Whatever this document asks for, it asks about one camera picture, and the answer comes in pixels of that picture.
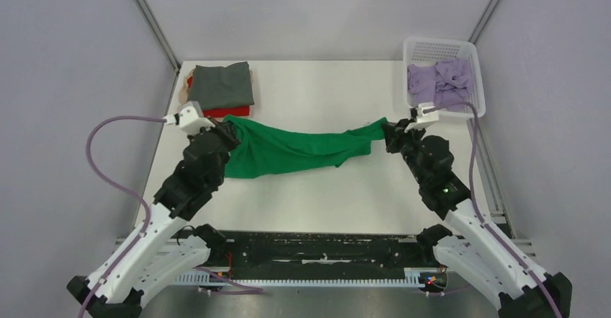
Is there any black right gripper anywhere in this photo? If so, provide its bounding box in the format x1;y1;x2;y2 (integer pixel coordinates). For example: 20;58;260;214
383;118;428;185

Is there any green t shirt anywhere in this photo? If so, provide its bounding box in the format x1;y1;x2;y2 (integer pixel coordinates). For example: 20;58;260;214
223;115;387;179

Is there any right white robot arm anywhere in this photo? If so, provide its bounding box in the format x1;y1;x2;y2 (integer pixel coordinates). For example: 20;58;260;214
381;120;572;317

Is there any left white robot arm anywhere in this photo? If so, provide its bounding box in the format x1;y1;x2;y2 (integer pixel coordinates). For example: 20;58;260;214
67;125;239;317

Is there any folded red t shirt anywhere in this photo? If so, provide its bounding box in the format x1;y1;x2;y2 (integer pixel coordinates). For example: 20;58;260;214
188;75;254;118

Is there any crumpled purple t shirt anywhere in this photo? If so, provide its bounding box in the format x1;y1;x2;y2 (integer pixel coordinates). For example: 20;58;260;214
406;58;476;112

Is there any folded grey t shirt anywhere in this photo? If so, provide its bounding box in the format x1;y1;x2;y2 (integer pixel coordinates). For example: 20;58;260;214
187;61;254;110

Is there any white plastic basket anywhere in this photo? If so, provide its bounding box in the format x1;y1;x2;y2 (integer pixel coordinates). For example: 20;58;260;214
403;37;486;120

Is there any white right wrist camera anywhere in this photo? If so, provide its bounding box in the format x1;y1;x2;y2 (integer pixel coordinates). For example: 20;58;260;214
404;103;440;133

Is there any white slotted cable duct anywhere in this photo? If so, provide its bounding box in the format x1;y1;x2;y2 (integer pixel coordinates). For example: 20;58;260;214
170;270;425;289

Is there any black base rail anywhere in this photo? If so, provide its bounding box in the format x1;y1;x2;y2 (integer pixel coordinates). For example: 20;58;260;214
203;230;440;281

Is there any right aluminium frame post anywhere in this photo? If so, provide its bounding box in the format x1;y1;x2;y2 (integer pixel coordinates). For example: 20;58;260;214
468;0;502;45

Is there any aluminium frame post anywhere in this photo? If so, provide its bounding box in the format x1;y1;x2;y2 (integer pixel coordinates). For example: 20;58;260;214
468;0;502;45
133;0;181;74

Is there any left aluminium frame post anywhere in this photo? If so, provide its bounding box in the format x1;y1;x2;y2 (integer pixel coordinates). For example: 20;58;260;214
133;0;181;74

